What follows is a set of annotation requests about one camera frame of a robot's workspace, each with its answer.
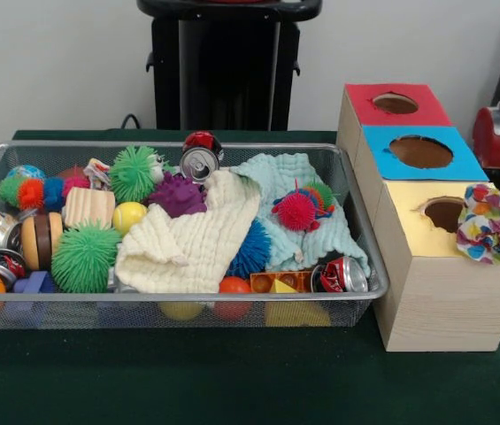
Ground wooden box three holes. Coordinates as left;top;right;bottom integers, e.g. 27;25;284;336
336;82;500;353

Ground plain green puffer ball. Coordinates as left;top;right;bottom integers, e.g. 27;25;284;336
50;220;122;294

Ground crushed red soda can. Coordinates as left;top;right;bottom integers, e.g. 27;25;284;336
310;255;369;293

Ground mint waffle cloth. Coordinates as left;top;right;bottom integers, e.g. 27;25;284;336
230;152;371;272

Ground multicoloured fuzzy caterpillar toy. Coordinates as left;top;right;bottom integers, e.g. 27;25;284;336
0;174;91;210

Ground purple spiky rubber toy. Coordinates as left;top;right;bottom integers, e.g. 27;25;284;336
145;171;209;218

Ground silver wire mesh bin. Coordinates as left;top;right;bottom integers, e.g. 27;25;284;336
0;141;392;331

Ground dark green table cloth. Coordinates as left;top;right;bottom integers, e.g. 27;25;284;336
0;127;500;425

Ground colourful patterned cloth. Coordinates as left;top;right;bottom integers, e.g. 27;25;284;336
455;183;500;266

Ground wooden toy burger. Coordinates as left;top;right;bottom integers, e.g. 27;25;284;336
21;211;64;271

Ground cream waffle cloth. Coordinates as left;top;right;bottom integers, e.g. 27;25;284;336
114;170;263;294

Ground green puffer toy white face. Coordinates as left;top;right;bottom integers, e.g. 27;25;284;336
108;145;165;203

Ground uncrushed red soda can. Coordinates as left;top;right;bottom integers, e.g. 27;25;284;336
179;130;225;182

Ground pink spiky rubber toy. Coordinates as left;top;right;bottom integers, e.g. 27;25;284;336
271;179;337;232

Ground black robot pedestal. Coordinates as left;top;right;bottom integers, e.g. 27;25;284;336
136;0;324;132

